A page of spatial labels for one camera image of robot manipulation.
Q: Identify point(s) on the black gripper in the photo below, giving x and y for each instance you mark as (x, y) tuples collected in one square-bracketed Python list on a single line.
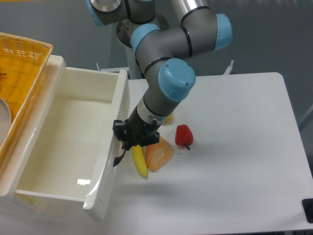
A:
[(136, 132)]

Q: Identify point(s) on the white drawer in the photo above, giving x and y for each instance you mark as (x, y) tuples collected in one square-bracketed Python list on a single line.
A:
[(76, 147)]

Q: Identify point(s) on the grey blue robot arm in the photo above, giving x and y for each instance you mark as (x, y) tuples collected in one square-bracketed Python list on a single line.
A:
[(170, 81)]

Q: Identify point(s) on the white drawer cabinet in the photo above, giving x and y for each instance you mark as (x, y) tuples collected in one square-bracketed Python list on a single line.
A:
[(16, 170)]

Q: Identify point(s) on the yellow banana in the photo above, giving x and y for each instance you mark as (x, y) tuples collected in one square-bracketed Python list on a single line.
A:
[(139, 161)]

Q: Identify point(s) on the orange bread piece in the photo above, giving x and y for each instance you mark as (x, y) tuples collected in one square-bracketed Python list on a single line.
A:
[(158, 154)]

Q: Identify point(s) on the yellow bell pepper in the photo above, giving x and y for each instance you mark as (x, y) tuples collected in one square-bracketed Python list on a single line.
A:
[(168, 120)]

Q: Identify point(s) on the red bell pepper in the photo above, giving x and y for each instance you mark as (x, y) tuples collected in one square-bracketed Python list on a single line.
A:
[(184, 136)]

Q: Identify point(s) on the white plate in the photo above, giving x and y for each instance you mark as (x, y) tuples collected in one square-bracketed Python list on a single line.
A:
[(5, 120)]

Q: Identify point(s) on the yellow woven basket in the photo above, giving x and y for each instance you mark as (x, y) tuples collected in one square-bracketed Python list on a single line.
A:
[(21, 64)]

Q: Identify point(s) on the black corner device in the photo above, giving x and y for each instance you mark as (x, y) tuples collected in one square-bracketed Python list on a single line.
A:
[(308, 209)]

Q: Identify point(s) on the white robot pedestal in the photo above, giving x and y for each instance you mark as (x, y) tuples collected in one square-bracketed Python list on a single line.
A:
[(133, 66)]

